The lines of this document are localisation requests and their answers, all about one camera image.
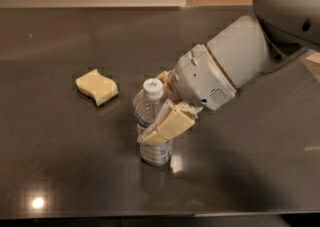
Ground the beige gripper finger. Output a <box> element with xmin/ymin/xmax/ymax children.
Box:
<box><xmin>137</xmin><ymin>99</ymin><xmax>203</xmax><ymax>146</ymax></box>
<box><xmin>132</xmin><ymin>71</ymin><xmax>179</xmax><ymax>107</ymax></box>

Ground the clear plastic water bottle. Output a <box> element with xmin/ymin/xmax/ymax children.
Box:
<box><xmin>133</xmin><ymin>78</ymin><xmax>172</xmax><ymax>166</ymax></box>

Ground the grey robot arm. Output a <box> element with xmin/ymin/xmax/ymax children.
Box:
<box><xmin>137</xmin><ymin>0</ymin><xmax>320</xmax><ymax>146</ymax></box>

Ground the yellow sponge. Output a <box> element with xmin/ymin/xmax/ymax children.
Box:
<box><xmin>76</xmin><ymin>69</ymin><xmax>118</xmax><ymax>107</ymax></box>

